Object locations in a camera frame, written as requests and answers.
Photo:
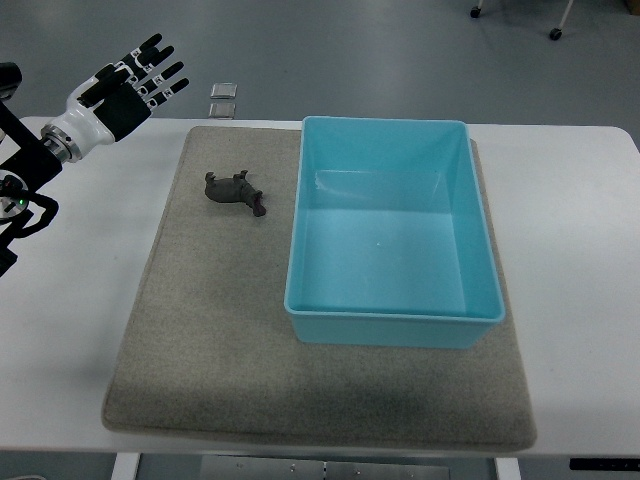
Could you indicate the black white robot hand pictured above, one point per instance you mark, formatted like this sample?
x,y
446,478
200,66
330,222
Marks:
x,y
116,100

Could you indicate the brown toy hippo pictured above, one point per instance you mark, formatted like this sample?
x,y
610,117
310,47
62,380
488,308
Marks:
x,y
235,189

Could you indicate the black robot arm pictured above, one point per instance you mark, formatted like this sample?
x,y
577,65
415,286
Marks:
x,y
24,211

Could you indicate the blue plastic box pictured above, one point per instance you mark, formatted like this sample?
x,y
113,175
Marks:
x,y
390,242

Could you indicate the upper metal floor plate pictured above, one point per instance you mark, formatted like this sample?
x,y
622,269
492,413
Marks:
x,y
223,91

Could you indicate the beige felt mat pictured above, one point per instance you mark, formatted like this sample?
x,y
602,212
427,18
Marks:
x,y
209,351

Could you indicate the white left table leg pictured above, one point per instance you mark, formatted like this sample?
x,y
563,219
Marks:
x,y
126,466

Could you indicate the white table leg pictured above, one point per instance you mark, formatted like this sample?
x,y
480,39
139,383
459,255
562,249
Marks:
x,y
507,468
126,466

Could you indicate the grey metal table crossbar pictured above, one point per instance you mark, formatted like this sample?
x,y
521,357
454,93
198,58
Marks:
x,y
235,467

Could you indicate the right caster wheel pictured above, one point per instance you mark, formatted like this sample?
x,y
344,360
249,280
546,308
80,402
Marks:
x,y
555,34

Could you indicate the white cart leg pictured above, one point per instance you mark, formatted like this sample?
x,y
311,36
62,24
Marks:
x,y
565,15

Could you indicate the white right table leg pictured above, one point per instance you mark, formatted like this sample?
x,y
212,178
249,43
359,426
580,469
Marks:
x,y
507,468

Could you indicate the black table control panel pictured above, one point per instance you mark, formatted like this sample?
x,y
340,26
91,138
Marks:
x,y
604,464

